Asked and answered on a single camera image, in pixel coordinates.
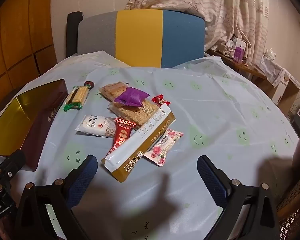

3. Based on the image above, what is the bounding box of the white bean-print snack packet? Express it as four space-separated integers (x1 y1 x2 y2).
75 114 117 138

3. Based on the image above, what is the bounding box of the clear pastry packet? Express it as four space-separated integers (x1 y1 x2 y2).
98 81 130 103

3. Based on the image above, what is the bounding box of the wicker chair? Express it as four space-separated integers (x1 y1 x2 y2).
276 165 300 240

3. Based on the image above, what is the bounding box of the clear puffed rice cracker packet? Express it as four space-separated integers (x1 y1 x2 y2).
108 99 163 127

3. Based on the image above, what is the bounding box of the green-ended biscuit packet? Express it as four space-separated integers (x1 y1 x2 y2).
63 85 92 112

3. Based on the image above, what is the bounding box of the silver patterned tissue box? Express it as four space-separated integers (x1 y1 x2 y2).
220 40 248 59

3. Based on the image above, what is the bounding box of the red snack packet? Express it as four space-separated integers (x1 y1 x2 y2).
106 117 137 157

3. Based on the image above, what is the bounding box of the rose-print nougat candy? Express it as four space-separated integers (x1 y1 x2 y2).
143 128 184 167

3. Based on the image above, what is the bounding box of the long white gold snack packet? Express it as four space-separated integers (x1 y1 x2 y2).
101 104 177 183

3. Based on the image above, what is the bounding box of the wooden side table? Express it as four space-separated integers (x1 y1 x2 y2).
206 49 300 105

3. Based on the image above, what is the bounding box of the grey yellow blue chair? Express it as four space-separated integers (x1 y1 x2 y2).
76 9 206 68

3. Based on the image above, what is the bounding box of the white cloth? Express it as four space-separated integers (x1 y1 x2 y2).
255 60 300 90

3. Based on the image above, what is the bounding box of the purple carton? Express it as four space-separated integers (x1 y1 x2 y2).
234 46 244 63

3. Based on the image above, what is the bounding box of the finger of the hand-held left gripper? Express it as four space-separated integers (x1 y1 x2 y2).
0 150 26 180

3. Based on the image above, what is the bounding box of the small red candy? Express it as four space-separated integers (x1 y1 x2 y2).
151 94 172 105

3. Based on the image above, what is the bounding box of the maroon gift box gold interior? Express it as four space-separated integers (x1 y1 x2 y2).
0 79 68 172

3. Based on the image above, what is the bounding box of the starfish-print curtain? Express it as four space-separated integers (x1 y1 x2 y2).
125 0 269 55

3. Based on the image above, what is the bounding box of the purple snack packet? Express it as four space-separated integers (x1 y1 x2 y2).
114 87 150 108

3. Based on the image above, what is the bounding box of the white teapot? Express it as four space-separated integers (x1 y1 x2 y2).
264 47 277 60

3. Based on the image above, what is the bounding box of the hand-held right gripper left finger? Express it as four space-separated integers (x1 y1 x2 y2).
15 155 98 240

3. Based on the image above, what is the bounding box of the black upright object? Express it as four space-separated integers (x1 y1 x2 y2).
66 11 84 58

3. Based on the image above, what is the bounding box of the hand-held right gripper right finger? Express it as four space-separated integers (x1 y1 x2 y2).
197 155 280 240

